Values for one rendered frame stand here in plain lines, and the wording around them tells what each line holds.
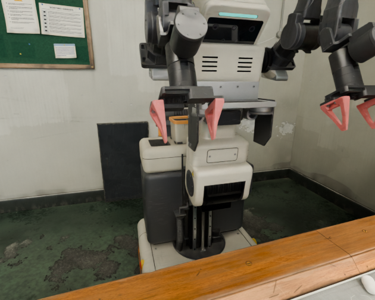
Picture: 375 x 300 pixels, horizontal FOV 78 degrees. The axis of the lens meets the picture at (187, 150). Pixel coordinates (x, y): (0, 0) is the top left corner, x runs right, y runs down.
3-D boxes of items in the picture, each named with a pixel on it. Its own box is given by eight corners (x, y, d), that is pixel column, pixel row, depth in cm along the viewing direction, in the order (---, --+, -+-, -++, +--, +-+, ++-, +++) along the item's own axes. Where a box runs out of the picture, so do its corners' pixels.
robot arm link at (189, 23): (193, 25, 52) (155, 22, 50) (210, -20, 41) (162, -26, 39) (200, 74, 50) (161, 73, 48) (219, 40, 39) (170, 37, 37)
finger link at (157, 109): (195, 136, 42) (188, 88, 43) (156, 139, 40) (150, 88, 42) (186, 144, 48) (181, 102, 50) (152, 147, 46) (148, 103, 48)
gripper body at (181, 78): (214, 94, 45) (209, 59, 46) (162, 95, 42) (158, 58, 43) (204, 107, 51) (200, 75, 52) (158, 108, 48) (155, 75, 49)
